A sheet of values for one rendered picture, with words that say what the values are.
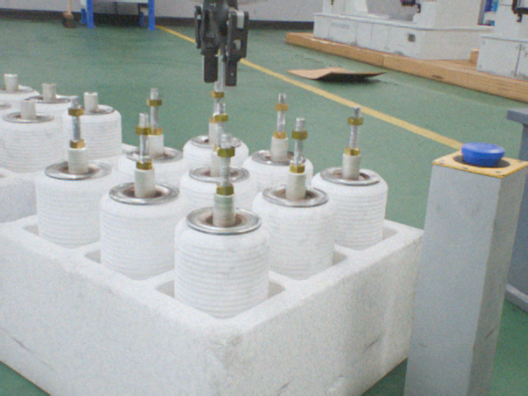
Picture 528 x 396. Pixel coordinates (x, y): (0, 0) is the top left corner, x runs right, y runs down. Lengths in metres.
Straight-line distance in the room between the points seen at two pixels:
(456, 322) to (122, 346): 0.34
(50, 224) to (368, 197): 0.37
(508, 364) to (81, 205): 0.60
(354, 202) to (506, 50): 2.80
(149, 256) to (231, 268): 0.12
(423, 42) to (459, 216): 3.48
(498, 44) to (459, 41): 0.71
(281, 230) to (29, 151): 0.51
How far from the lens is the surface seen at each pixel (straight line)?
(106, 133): 1.15
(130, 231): 0.69
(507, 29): 3.66
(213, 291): 0.62
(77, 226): 0.79
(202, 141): 0.97
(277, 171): 0.85
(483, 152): 0.68
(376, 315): 0.81
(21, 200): 1.05
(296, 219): 0.69
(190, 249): 0.62
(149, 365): 0.67
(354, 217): 0.79
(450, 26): 4.23
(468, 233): 0.68
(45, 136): 1.08
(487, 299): 0.72
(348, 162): 0.81
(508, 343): 1.03
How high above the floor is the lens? 0.48
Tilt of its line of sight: 18 degrees down
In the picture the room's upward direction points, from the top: 3 degrees clockwise
